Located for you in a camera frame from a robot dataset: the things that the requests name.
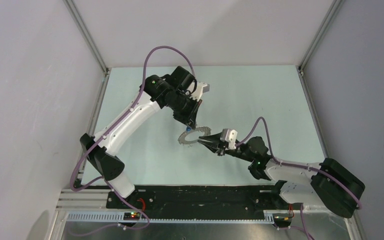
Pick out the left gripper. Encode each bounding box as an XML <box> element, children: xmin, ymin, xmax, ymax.
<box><xmin>166</xmin><ymin>91</ymin><xmax>202</xmax><ymax>130</ymax></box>

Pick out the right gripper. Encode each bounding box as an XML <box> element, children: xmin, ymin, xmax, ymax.
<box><xmin>198</xmin><ymin>131</ymin><xmax>255</xmax><ymax>163</ymax></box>

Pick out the large steel ring disc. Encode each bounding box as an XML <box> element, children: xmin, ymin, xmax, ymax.
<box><xmin>177</xmin><ymin>126</ymin><xmax>212</xmax><ymax>146</ymax></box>

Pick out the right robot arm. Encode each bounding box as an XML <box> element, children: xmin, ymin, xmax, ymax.
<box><xmin>197</xmin><ymin>132</ymin><xmax>366</xmax><ymax>219</ymax></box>

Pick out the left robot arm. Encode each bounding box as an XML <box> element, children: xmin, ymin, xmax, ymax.
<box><xmin>80</xmin><ymin>66</ymin><xmax>210</xmax><ymax>208</ymax></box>

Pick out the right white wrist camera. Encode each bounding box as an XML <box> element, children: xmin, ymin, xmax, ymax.
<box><xmin>219</xmin><ymin>128</ymin><xmax>238</xmax><ymax>150</ymax></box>

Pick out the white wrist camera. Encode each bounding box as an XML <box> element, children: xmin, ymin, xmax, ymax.
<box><xmin>219</xmin><ymin>128</ymin><xmax>238</xmax><ymax>150</ymax></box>
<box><xmin>190</xmin><ymin>82</ymin><xmax>210</xmax><ymax>101</ymax></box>

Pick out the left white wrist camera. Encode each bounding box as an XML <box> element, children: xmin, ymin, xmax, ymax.
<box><xmin>190</xmin><ymin>82</ymin><xmax>210</xmax><ymax>101</ymax></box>

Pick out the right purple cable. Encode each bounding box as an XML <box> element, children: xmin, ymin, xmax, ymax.
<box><xmin>235</xmin><ymin>116</ymin><xmax>363</xmax><ymax>210</ymax></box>

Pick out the purple cable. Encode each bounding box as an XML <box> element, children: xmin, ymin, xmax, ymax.
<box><xmin>69</xmin><ymin>45</ymin><xmax>196</xmax><ymax>193</ymax></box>
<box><xmin>235</xmin><ymin>116</ymin><xmax>363</xmax><ymax>210</ymax></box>

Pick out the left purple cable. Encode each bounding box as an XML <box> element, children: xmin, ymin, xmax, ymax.
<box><xmin>69</xmin><ymin>45</ymin><xmax>196</xmax><ymax>193</ymax></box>

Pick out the grey slotted cable duct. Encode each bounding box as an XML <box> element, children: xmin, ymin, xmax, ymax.
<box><xmin>66</xmin><ymin>211</ymin><xmax>274</xmax><ymax>224</ymax></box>

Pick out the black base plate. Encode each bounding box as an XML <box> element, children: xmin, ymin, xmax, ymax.
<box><xmin>106</xmin><ymin>185</ymin><xmax>290</xmax><ymax>217</ymax></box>

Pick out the left aluminium frame post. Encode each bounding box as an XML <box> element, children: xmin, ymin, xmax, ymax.
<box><xmin>63</xmin><ymin>0</ymin><xmax>109</xmax><ymax>76</ymax></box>

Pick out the aluminium frame post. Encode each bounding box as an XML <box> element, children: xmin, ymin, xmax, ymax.
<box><xmin>297</xmin><ymin>0</ymin><xmax>345</xmax><ymax>72</ymax></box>
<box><xmin>63</xmin><ymin>0</ymin><xmax>109</xmax><ymax>76</ymax></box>

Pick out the right aluminium frame post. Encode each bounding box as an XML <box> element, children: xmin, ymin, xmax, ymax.
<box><xmin>297</xmin><ymin>0</ymin><xmax>345</xmax><ymax>72</ymax></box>

